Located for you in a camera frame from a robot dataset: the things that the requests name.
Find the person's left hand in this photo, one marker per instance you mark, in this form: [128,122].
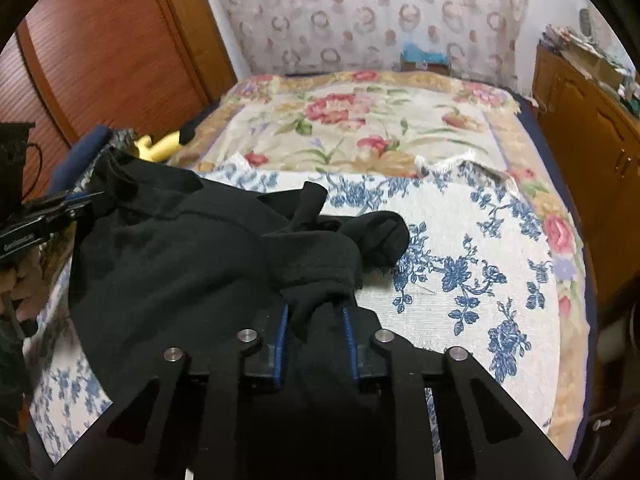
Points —
[24,293]

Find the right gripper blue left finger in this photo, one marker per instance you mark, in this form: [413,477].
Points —
[246,365]

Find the black white patterned cloth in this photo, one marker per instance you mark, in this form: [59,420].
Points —
[120,139]

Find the wooden sideboard cabinet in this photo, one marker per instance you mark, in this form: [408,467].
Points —
[595,142]

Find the navy blue folded cloth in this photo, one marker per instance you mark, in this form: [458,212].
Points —
[67,172]

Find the blue floral white blanket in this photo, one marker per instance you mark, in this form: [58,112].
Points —
[478,272]

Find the black Superman t-shirt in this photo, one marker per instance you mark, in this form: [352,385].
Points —
[164,258]

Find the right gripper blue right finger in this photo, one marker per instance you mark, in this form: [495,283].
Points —
[381,359]

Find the circle patterned curtain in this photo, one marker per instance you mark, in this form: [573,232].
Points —
[477,37]

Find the wooden louvered wardrobe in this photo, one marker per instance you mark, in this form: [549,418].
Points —
[70,65]

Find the floral pink bed blanket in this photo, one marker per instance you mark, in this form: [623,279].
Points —
[408,126]

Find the small white desk fan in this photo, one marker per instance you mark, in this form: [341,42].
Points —
[585,22]

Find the cardboard box with clutter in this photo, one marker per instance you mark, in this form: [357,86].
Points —
[591,61]

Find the yellow plush toy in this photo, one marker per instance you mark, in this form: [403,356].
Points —
[162,150]

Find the blue item on box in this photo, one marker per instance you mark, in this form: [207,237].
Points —
[413,58]

